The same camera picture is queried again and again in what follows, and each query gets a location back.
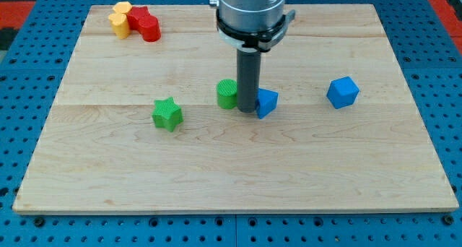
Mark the blue cube block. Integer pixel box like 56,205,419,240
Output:
326,77,359,109

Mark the green star block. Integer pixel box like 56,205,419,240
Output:
152,97,183,132

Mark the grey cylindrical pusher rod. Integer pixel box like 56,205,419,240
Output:
237,50,261,113

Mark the red cylinder block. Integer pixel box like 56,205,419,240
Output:
139,15,162,42

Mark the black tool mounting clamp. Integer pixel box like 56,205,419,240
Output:
216,10,296,53

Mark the wooden board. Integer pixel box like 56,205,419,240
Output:
13,4,459,215

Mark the green cylinder block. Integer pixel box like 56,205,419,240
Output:
216,79,237,109

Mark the blue triangular block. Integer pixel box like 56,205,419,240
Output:
256,88,279,119

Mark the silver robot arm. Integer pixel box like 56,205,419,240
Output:
209,0,296,113

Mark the yellow heart block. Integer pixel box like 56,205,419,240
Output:
108,13,131,39

